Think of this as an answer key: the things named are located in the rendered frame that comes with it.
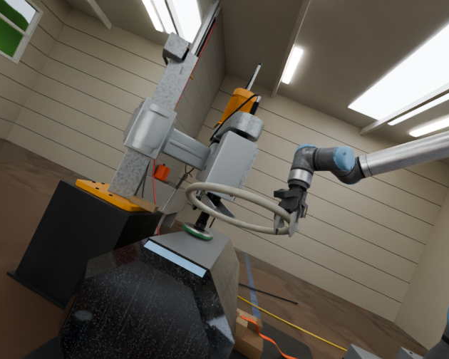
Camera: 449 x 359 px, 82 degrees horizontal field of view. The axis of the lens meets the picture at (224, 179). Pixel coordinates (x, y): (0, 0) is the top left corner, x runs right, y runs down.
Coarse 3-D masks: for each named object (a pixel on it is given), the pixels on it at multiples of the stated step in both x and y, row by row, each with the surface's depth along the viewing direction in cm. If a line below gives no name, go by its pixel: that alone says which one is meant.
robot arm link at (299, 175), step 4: (292, 172) 99; (296, 172) 98; (300, 172) 97; (304, 172) 97; (308, 172) 97; (292, 176) 98; (296, 176) 97; (300, 176) 97; (304, 176) 96; (308, 176) 97; (312, 176) 99; (288, 180) 100; (292, 180) 99; (296, 180) 98; (300, 180) 96; (304, 180) 96; (308, 180) 97; (308, 184) 97; (308, 188) 100
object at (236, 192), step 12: (228, 192) 88; (240, 192) 87; (204, 204) 125; (264, 204) 87; (276, 204) 89; (216, 216) 129; (288, 216) 92; (252, 228) 127; (264, 228) 124; (288, 228) 106
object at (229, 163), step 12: (228, 132) 165; (228, 144) 165; (240, 144) 166; (252, 144) 168; (216, 156) 166; (228, 156) 165; (240, 156) 167; (216, 168) 164; (228, 168) 166; (240, 168) 167; (204, 180) 170; (216, 180) 164; (228, 180) 166; (240, 180) 168; (216, 192) 165
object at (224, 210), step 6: (204, 192) 182; (204, 198) 170; (210, 204) 141; (222, 204) 163; (216, 210) 154; (222, 210) 156; (228, 210) 144; (210, 216) 129; (228, 216) 140; (234, 216) 131
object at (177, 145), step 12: (132, 120) 197; (144, 120) 193; (156, 120) 195; (132, 132) 194; (144, 132) 193; (156, 132) 196; (168, 132) 204; (180, 132) 213; (144, 144) 195; (156, 144) 198; (168, 144) 210; (180, 144) 214; (192, 144) 219; (180, 156) 216; (192, 156) 220; (204, 156) 225
